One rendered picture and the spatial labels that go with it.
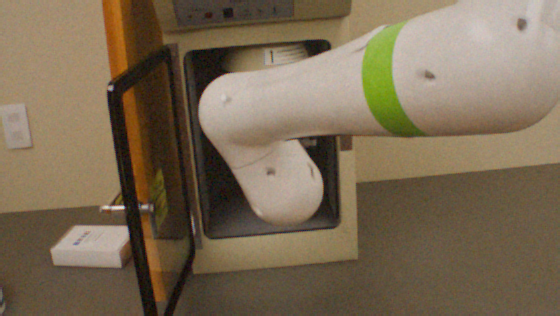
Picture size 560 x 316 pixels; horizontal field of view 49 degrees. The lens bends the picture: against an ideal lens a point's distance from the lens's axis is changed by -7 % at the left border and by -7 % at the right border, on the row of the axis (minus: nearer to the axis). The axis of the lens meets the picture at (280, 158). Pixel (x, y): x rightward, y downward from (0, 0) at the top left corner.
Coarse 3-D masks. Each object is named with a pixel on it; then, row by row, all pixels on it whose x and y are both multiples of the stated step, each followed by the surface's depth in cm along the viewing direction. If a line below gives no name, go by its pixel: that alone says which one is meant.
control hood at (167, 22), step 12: (156, 0) 100; (168, 0) 100; (300, 0) 104; (312, 0) 104; (324, 0) 104; (336, 0) 104; (348, 0) 105; (156, 12) 103; (168, 12) 103; (300, 12) 106; (312, 12) 107; (324, 12) 107; (336, 12) 107; (348, 12) 108; (168, 24) 106; (216, 24) 107; (228, 24) 108
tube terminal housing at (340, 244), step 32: (192, 32) 110; (224, 32) 111; (256, 32) 111; (288, 32) 111; (320, 32) 112; (192, 160) 118; (352, 160) 120; (352, 192) 122; (352, 224) 124; (224, 256) 124; (256, 256) 125; (288, 256) 125; (320, 256) 125; (352, 256) 126
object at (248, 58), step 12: (228, 48) 120; (240, 48) 117; (252, 48) 115; (264, 48) 115; (276, 48) 115; (288, 48) 116; (300, 48) 117; (228, 60) 119; (240, 60) 116; (252, 60) 115; (264, 60) 115; (276, 60) 115; (288, 60) 115
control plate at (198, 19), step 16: (176, 0) 100; (192, 0) 101; (208, 0) 101; (224, 0) 102; (240, 0) 102; (256, 0) 102; (272, 0) 103; (288, 0) 103; (176, 16) 104; (240, 16) 106; (256, 16) 106; (272, 16) 107; (288, 16) 107
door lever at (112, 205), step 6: (120, 186) 97; (114, 192) 95; (120, 192) 95; (108, 198) 93; (114, 198) 93; (120, 198) 94; (108, 204) 91; (114, 204) 92; (102, 210) 90; (108, 210) 90; (114, 210) 90; (120, 210) 90
